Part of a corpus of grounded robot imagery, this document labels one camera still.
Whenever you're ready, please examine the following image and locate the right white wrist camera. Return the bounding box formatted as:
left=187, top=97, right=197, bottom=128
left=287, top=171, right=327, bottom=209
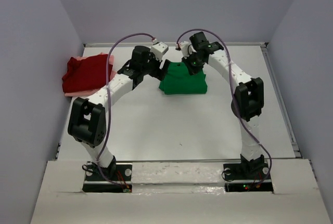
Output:
left=176, top=41, right=194, bottom=58

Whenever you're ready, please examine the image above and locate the folded pink t shirt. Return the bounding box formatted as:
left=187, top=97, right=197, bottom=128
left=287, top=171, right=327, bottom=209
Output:
left=64, top=54, right=118, bottom=97

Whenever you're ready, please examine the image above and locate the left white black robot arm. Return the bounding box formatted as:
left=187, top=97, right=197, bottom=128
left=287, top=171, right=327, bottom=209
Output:
left=68, top=42, right=170, bottom=181

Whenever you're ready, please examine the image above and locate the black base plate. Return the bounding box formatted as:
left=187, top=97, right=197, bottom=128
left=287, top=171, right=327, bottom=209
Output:
left=82, top=162, right=133, bottom=193
left=221, top=163, right=274, bottom=193

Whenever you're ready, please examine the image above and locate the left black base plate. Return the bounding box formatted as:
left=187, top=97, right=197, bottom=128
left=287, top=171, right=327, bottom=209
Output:
left=82, top=162, right=133, bottom=193

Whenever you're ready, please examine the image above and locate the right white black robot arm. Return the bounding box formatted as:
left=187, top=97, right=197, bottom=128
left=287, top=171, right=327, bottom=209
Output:
left=176, top=29, right=272, bottom=183

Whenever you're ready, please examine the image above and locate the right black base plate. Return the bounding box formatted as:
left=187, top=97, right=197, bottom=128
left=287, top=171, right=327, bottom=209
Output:
left=221, top=163, right=274, bottom=193

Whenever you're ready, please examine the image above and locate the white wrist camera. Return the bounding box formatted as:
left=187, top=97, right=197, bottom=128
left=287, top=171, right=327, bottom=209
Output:
left=150, top=38, right=169, bottom=62
left=176, top=41, right=194, bottom=58

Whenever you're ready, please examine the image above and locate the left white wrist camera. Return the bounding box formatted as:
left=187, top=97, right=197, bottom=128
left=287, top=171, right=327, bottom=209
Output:
left=150, top=38, right=169, bottom=62

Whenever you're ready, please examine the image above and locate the folded dark red t shirt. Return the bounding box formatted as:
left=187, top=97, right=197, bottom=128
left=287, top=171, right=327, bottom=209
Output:
left=61, top=54, right=113, bottom=94

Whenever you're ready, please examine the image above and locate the green t shirt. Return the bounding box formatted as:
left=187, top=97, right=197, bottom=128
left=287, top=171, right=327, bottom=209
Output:
left=159, top=62, right=208, bottom=95

